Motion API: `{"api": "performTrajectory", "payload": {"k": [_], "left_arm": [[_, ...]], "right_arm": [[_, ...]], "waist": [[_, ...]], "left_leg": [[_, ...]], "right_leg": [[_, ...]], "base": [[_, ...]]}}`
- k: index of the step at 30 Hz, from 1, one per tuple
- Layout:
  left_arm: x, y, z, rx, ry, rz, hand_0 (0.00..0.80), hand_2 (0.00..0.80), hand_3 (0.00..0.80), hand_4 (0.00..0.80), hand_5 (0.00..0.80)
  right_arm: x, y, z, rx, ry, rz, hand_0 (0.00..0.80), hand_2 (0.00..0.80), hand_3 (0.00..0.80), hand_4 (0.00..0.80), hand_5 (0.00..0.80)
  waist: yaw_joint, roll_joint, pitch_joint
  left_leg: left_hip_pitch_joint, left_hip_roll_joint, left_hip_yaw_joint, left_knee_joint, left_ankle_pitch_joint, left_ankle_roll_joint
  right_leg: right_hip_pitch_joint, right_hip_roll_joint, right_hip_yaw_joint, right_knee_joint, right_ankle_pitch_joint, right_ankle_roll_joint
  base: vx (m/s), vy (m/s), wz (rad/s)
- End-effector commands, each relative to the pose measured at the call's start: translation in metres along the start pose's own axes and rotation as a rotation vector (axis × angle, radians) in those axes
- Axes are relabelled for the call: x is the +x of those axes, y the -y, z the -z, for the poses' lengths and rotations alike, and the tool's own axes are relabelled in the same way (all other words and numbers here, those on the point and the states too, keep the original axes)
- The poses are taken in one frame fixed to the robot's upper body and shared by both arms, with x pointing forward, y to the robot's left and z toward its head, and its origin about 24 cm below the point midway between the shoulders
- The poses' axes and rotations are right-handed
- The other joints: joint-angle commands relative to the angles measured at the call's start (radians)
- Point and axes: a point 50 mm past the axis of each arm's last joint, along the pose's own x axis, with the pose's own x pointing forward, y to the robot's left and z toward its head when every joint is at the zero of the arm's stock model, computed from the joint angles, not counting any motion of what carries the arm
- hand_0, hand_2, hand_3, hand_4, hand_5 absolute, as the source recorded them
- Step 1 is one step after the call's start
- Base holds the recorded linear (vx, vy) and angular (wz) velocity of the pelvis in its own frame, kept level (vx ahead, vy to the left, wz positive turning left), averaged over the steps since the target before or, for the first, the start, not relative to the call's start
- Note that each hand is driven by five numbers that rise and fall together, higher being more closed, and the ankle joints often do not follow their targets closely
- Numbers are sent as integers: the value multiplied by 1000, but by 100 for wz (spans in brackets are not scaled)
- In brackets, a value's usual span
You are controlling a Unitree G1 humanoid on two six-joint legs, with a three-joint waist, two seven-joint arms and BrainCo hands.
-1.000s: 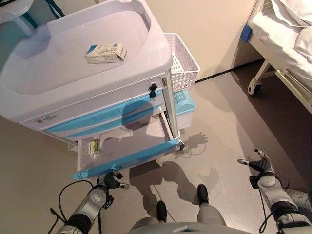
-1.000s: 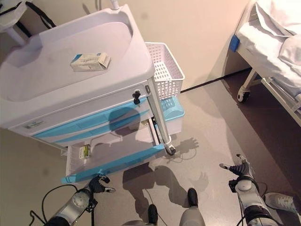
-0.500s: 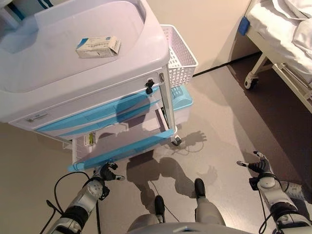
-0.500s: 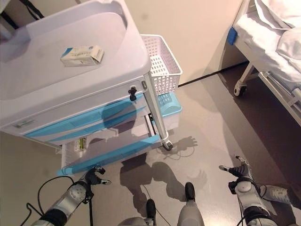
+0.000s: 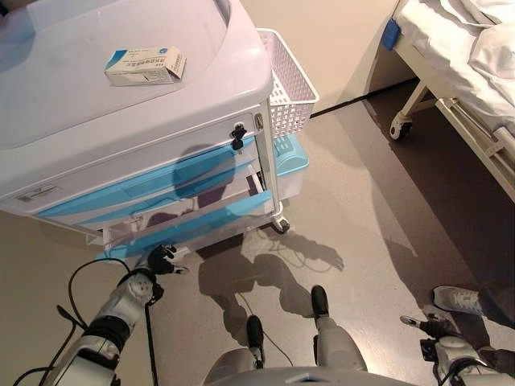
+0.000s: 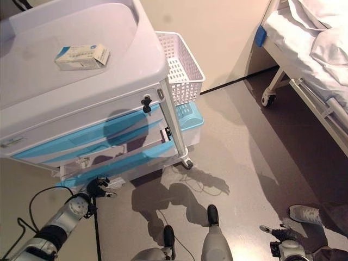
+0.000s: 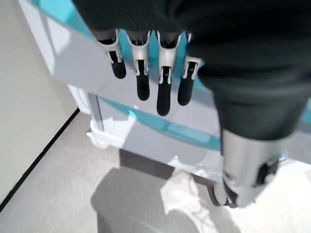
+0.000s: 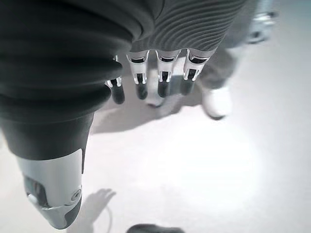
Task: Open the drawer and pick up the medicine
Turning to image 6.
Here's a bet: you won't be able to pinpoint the white medical cart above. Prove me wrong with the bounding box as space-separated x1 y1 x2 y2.
0 0 195 191

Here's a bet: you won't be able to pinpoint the blue lidded waste bin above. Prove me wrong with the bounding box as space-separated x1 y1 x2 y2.
173 101 205 149

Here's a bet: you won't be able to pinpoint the blue bed corner tag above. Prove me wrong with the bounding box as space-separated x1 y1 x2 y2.
256 26 268 47

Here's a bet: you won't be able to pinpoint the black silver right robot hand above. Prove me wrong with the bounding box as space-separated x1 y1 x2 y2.
259 223 299 242

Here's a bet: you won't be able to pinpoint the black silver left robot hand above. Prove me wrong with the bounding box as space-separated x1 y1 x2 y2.
86 176 117 199

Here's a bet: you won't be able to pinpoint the black strap harness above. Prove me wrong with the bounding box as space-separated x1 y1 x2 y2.
13 0 36 11

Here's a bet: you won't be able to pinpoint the silver right robot leg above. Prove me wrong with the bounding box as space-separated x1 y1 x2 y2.
201 204 234 261

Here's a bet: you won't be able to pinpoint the thin floor cable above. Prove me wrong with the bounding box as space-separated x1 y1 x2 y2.
157 165 218 256

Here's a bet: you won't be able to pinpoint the white hospital bed frame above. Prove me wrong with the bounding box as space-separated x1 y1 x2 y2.
255 0 348 160

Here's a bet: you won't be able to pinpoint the white bed side rail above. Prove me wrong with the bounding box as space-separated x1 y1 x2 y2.
289 78 348 153

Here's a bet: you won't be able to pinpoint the white blue medicine box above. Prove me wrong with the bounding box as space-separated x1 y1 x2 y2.
54 43 111 72

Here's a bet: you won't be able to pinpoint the green white drawer label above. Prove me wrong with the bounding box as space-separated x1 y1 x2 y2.
0 137 24 149

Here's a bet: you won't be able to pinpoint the white cart side bracket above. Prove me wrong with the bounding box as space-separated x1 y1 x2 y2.
50 164 67 182

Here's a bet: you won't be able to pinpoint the white plastic side basket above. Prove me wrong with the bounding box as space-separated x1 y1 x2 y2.
154 31 206 107

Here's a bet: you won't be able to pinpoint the white sneaker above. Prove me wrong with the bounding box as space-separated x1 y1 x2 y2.
288 205 324 226

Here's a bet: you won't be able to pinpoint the grey person trouser leg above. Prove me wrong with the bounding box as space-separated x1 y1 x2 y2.
312 201 348 261

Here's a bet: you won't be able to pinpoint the white bed duvet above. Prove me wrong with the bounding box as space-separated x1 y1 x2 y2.
288 0 348 92

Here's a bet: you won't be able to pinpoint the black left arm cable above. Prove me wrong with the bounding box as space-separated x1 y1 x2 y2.
17 186 102 261

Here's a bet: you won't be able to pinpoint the blue fronted cart drawer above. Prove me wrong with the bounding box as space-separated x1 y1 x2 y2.
12 104 161 161
40 119 164 165
54 127 176 191

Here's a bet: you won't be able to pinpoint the black cart keys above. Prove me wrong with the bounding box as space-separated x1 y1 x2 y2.
140 94 153 116

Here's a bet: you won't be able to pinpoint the white locked cart drawer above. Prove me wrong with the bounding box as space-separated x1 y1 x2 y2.
0 86 163 158

